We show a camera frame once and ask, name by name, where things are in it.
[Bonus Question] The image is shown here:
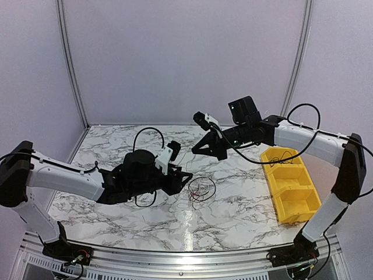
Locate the aluminium frame post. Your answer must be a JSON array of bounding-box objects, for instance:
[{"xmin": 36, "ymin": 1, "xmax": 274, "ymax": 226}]
[
  {"xmin": 280, "ymin": 0, "xmax": 314, "ymax": 116},
  {"xmin": 55, "ymin": 0, "xmax": 90, "ymax": 130}
]

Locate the front aluminium rail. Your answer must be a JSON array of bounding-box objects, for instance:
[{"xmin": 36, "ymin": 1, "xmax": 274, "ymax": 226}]
[{"xmin": 10, "ymin": 232, "xmax": 351, "ymax": 279}]

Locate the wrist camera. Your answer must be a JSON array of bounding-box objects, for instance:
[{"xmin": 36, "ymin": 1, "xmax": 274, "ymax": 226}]
[
  {"xmin": 154, "ymin": 141, "xmax": 181, "ymax": 176},
  {"xmin": 193, "ymin": 111, "xmax": 221, "ymax": 131}
]

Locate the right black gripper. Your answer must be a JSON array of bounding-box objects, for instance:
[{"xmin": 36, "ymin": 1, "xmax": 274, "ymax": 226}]
[{"xmin": 192, "ymin": 122, "xmax": 251, "ymax": 160}]

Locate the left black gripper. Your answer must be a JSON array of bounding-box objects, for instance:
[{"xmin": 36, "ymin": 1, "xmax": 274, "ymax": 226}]
[{"xmin": 129, "ymin": 163, "xmax": 192, "ymax": 197}]

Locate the left arm black hose cable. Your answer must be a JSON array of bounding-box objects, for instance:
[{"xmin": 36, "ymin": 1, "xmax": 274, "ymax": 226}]
[{"xmin": 132, "ymin": 127, "xmax": 167, "ymax": 208}]

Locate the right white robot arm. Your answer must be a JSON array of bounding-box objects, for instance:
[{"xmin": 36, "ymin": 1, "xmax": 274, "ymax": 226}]
[{"xmin": 192, "ymin": 96, "xmax": 369, "ymax": 261}]

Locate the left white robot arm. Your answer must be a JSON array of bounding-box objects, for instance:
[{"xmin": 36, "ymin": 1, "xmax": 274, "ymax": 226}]
[{"xmin": 1, "ymin": 141, "xmax": 193, "ymax": 260}]

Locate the arm black hose cable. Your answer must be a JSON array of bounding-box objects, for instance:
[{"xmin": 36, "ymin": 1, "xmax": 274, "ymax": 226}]
[
  {"xmin": 132, "ymin": 127, "xmax": 167, "ymax": 208},
  {"xmin": 215, "ymin": 103, "xmax": 350, "ymax": 165}
]

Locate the right arm black hose cable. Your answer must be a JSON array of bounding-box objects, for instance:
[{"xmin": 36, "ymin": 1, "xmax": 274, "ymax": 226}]
[{"xmin": 215, "ymin": 103, "xmax": 350, "ymax": 165}]

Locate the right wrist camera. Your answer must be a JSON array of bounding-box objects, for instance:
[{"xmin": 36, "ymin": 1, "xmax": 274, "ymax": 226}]
[{"xmin": 193, "ymin": 111, "xmax": 221, "ymax": 131}]

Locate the yellow three-compartment bin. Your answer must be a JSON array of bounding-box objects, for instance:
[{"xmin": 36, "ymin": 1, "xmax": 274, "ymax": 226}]
[{"xmin": 261, "ymin": 147, "xmax": 321, "ymax": 224}]

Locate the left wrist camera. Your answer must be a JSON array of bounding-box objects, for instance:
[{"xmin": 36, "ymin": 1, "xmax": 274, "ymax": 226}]
[{"xmin": 154, "ymin": 141, "xmax": 181, "ymax": 176}]

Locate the right aluminium frame post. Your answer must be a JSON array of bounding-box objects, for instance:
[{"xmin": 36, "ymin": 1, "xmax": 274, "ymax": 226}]
[{"xmin": 280, "ymin": 0, "xmax": 314, "ymax": 116}]

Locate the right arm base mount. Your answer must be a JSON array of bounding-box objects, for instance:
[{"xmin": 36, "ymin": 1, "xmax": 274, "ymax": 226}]
[{"xmin": 266, "ymin": 230, "xmax": 319, "ymax": 267}]

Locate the left aluminium frame post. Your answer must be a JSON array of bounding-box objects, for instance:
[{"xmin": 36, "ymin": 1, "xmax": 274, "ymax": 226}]
[{"xmin": 55, "ymin": 0, "xmax": 90, "ymax": 130}]

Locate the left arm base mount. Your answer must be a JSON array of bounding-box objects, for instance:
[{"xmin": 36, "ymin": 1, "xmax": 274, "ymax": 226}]
[{"xmin": 40, "ymin": 221, "xmax": 93, "ymax": 266}]

